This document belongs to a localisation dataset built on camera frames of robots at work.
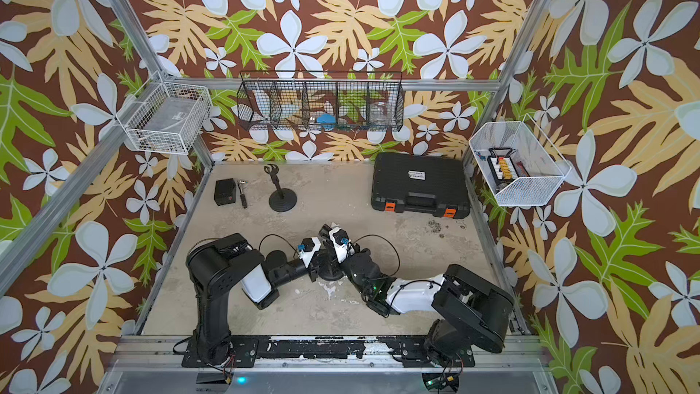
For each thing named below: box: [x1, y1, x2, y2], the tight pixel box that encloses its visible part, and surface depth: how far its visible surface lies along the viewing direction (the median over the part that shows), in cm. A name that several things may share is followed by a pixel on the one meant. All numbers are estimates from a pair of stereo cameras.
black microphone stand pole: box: [263, 163, 285, 199], surface depth 95 cm
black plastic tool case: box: [370, 152, 471, 219], surface depth 104 cm
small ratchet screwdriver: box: [236, 179, 249, 209], surface depth 110 cm
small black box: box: [213, 177, 237, 207], surface depth 110 cm
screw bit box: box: [486, 146, 520, 191], surface depth 85 cm
